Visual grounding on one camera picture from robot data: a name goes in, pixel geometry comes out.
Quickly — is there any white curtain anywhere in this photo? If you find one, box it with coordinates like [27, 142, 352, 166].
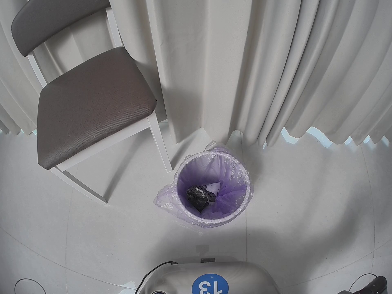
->
[0, 0, 392, 149]

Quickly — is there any grey padded white chair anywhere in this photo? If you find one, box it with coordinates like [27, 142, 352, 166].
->
[11, 0, 173, 206]

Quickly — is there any black plastic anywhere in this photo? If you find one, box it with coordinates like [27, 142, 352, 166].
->
[186, 185, 216, 213]

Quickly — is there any black cable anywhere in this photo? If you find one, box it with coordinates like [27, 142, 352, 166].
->
[135, 261, 178, 294]
[14, 278, 43, 294]
[349, 273, 379, 294]

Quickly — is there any purple plastic bag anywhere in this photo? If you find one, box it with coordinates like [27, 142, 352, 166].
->
[153, 140, 255, 229]

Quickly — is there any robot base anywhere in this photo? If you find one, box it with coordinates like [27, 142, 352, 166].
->
[144, 257, 279, 294]

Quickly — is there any white trash bin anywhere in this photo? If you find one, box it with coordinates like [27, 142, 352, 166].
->
[176, 151, 252, 228]

